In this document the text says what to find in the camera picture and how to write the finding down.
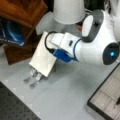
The wooden shelf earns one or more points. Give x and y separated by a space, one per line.
27 13

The black compartment tray box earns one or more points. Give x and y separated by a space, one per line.
106 98

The blue book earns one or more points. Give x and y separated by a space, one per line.
10 32

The black perforated mat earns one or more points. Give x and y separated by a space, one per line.
11 108

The white robot base cylinder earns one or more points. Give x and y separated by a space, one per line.
68 11

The blue white gripper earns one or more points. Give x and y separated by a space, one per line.
62 45

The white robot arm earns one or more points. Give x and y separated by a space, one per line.
96 45

